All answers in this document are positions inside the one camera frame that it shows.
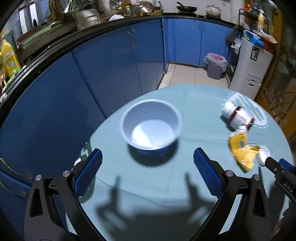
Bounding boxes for white plastic lid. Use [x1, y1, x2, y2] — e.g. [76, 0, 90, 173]
[257, 146, 271, 166]

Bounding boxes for yellow snack bag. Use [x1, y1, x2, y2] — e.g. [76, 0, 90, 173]
[229, 126, 260, 172]

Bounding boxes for brown bottle white cap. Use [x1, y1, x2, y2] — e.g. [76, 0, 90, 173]
[222, 101, 254, 130]

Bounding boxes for blue kitchen cabinets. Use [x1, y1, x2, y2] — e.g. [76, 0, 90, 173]
[0, 17, 234, 239]

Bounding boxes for white drawer cabinet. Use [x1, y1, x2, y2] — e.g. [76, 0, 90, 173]
[228, 38, 273, 100]

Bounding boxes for grey bin with bag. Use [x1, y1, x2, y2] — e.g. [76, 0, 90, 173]
[204, 53, 228, 80]

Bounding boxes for yellow detergent bottle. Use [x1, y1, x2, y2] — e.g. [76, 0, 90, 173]
[1, 39, 22, 78]

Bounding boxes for white cooking pot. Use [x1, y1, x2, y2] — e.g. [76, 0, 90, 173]
[206, 4, 222, 18]

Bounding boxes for black wok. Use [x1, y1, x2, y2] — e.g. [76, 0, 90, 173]
[176, 1, 197, 13]

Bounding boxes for black wire rack shelf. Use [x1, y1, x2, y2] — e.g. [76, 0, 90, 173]
[237, 3, 269, 34]

